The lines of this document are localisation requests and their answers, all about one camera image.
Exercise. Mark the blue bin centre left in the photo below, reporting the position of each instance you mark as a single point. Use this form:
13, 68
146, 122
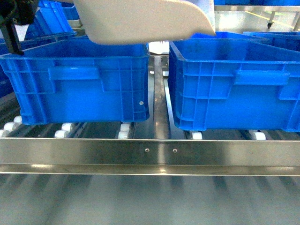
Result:
77, 80

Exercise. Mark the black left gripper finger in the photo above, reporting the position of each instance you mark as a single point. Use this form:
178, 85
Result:
12, 13

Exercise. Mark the beige plastic dustpan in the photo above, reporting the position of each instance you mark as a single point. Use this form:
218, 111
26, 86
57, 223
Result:
122, 22

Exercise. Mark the steel shelf rack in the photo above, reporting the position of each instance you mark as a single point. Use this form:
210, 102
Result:
154, 146

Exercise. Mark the blue bin far left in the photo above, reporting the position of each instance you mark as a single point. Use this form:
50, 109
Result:
50, 25

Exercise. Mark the blue bin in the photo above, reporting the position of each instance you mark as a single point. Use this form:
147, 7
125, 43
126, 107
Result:
50, 25
286, 40
77, 80
221, 83

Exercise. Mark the blue bin far right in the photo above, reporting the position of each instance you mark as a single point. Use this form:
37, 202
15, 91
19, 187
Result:
286, 40

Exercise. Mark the blue bin centre right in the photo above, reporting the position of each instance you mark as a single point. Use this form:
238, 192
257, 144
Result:
221, 83

